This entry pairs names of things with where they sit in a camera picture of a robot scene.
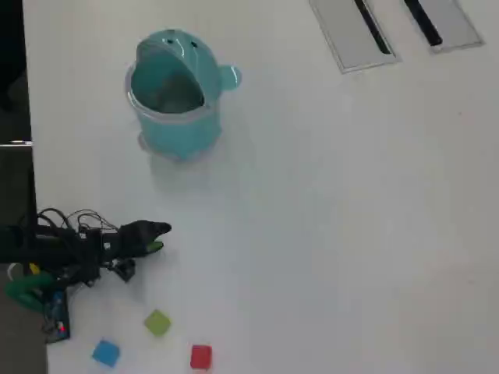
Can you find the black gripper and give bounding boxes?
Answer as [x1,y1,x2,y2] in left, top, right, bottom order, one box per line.
[101,220,172,263]

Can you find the green cube block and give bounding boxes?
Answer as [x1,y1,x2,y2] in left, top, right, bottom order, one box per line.
[143,309,172,337]

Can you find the blue cube block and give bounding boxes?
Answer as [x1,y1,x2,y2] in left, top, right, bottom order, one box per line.
[91,339,122,368]

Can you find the red cube block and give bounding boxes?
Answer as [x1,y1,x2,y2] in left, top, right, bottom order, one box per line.
[189,344,214,370]

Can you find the teal whale-shaped bin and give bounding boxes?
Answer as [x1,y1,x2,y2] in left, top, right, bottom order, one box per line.
[123,27,242,163]

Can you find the blue controller circuit board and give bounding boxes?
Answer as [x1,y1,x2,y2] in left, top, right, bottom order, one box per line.
[41,290,72,344]

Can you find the green table clamp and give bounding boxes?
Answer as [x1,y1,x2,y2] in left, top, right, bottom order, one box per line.
[4,271,55,312]

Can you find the small wrist camera board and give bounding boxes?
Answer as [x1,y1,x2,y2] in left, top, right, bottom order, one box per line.
[111,258,136,284]

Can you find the thin black servo wires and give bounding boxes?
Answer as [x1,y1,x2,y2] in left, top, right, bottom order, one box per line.
[64,209,120,241]

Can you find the thick black camera cable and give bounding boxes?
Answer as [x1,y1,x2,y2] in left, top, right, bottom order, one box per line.
[36,207,69,229]

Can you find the silver table cable hatch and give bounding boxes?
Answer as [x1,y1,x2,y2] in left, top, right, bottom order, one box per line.
[310,0,402,74]
[403,0,487,55]

